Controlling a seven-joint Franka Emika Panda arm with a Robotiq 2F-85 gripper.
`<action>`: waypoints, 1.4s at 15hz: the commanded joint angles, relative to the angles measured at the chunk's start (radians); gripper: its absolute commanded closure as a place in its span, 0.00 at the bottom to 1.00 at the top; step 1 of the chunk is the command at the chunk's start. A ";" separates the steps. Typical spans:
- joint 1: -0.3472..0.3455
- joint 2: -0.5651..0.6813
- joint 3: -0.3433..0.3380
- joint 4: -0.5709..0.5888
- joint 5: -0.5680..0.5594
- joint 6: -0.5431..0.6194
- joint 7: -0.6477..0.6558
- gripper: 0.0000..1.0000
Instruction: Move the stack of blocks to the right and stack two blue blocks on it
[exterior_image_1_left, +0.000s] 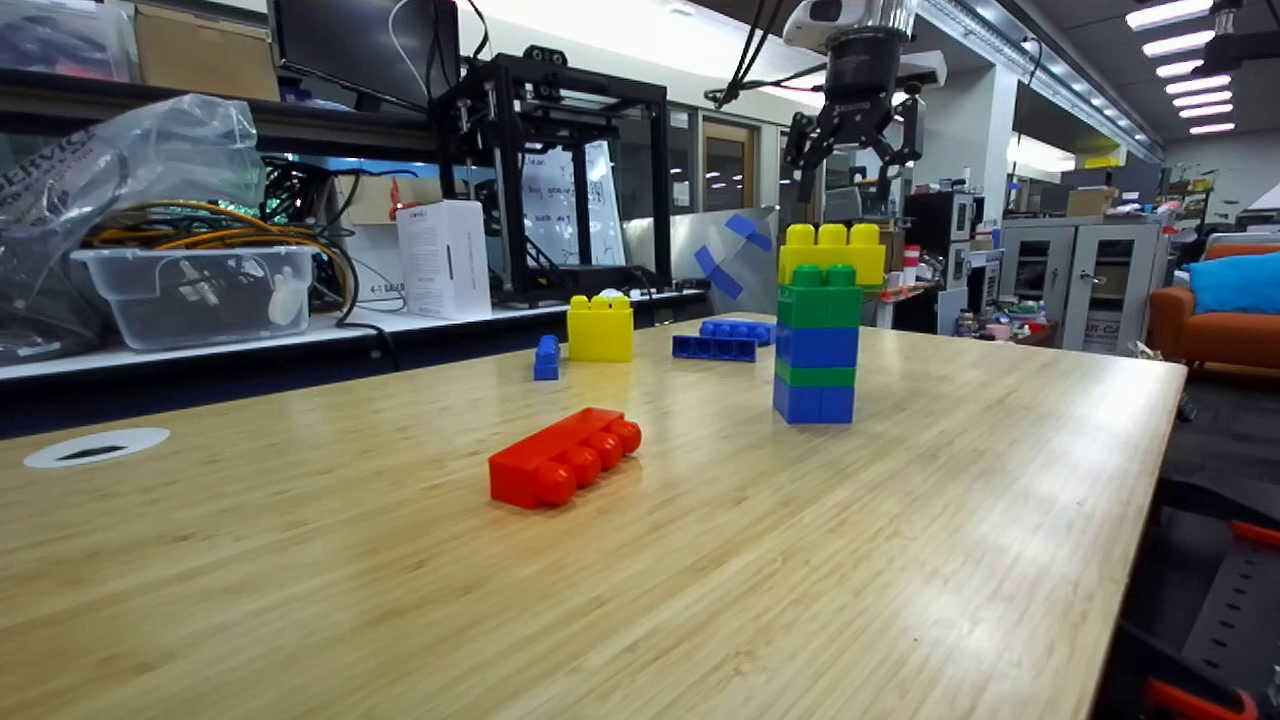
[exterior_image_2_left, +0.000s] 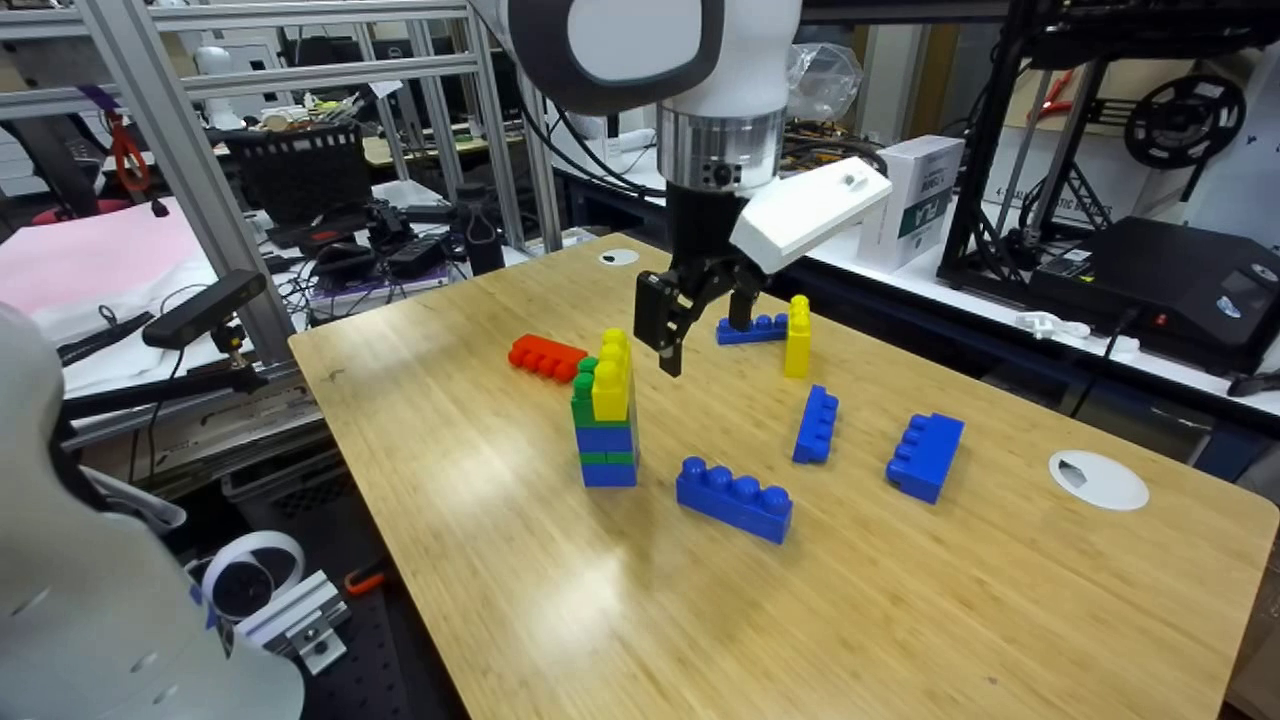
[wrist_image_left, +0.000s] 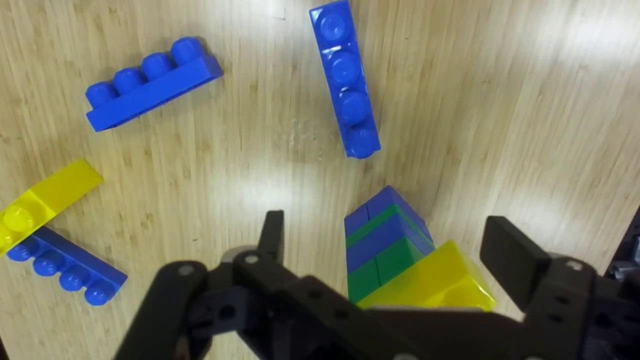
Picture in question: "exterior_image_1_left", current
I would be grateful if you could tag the blue square toy block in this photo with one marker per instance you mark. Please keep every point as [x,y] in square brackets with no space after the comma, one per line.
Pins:
[819,344]
[814,405]

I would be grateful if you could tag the clear plastic storage bin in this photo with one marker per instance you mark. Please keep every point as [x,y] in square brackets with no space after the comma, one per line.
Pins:
[200,302]

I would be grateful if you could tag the clear panel with blue tape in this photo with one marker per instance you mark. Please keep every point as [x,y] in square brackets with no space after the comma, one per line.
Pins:
[743,262]

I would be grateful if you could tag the orange sofa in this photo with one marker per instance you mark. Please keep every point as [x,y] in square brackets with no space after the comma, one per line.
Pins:
[1204,340]

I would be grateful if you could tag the yellow tall two-stud block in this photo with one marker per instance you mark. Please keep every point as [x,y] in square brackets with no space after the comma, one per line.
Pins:
[603,333]

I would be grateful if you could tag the clear plastic bag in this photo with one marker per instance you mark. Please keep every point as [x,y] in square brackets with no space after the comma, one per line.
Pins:
[162,154]

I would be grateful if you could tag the grey double-door cabinet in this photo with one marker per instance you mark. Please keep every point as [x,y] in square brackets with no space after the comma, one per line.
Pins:
[1082,282]

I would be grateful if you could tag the yellow three-stud toy block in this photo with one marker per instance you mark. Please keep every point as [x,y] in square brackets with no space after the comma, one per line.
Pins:
[864,252]

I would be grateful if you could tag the blue cushion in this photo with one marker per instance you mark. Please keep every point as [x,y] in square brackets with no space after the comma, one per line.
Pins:
[1241,285]

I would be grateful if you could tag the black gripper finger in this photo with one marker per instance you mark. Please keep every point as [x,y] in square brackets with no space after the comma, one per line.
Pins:
[807,142]
[907,127]

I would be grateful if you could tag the white cardboard box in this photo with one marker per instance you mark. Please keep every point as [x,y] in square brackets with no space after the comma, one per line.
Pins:
[447,262]

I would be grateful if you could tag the dark shelf board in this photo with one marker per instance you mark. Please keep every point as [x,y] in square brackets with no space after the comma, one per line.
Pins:
[335,129]

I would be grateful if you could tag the black chair red trim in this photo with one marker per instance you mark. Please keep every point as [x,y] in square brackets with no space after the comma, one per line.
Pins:
[1241,627]

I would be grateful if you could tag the black monitor screen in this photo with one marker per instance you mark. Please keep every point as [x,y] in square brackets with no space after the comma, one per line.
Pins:
[363,45]

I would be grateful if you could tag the blue four-stud toy block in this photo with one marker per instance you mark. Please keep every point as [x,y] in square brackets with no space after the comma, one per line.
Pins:
[544,360]
[714,348]

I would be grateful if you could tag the ceiling light strip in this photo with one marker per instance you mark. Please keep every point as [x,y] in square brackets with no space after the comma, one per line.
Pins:
[1202,86]
[1214,129]
[1172,19]
[1182,43]

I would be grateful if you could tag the red eight-stud toy block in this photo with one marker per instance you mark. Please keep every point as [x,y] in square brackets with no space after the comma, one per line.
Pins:
[562,461]

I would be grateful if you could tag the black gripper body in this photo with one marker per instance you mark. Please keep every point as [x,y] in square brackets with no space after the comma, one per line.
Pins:
[864,74]

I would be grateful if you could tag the black machine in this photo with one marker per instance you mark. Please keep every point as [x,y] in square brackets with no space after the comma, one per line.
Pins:
[946,223]

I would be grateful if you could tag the blue wide six-stud block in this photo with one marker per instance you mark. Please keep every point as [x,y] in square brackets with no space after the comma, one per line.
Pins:
[743,329]

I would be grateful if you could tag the thin green toy block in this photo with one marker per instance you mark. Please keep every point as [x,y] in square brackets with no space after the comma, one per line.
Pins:
[819,378]

